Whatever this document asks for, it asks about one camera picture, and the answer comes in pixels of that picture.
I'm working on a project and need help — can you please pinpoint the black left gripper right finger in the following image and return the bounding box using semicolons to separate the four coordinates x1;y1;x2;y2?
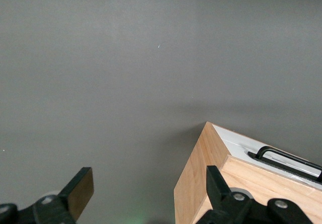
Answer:
196;165;314;224

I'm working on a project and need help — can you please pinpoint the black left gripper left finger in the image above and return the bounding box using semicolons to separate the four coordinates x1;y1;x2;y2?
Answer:
0;167;95;224

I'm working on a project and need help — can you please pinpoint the black metal drawer handle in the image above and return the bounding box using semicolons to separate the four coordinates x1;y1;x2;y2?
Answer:
248;145;322;182

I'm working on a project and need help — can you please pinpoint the light wooden drawer cabinet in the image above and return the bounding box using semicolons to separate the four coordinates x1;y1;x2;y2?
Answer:
174;121;322;224

